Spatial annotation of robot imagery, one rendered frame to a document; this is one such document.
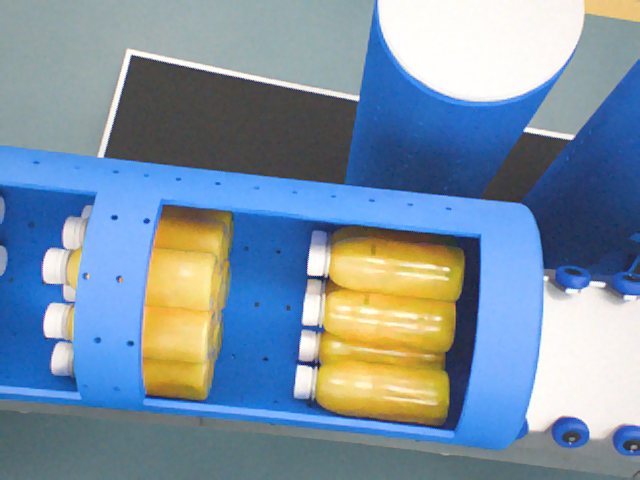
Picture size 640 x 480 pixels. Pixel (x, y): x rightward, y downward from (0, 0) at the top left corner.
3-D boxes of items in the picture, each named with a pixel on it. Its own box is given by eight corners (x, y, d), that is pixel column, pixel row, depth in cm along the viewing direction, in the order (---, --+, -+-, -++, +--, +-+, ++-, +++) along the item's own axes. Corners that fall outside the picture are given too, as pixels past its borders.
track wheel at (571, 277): (592, 292, 114) (596, 278, 114) (557, 288, 114) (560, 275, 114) (584, 278, 119) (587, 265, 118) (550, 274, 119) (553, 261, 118)
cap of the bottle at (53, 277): (65, 243, 95) (48, 242, 95) (57, 276, 93) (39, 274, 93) (73, 258, 98) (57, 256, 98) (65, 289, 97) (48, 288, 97)
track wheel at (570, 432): (595, 429, 108) (591, 417, 110) (558, 424, 108) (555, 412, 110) (585, 453, 111) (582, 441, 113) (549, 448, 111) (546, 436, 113)
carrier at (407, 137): (474, 252, 201) (444, 142, 208) (610, 81, 117) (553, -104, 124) (356, 277, 199) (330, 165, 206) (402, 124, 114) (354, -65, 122)
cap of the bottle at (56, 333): (57, 330, 96) (40, 328, 96) (65, 344, 99) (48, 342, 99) (66, 298, 98) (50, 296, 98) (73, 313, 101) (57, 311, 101)
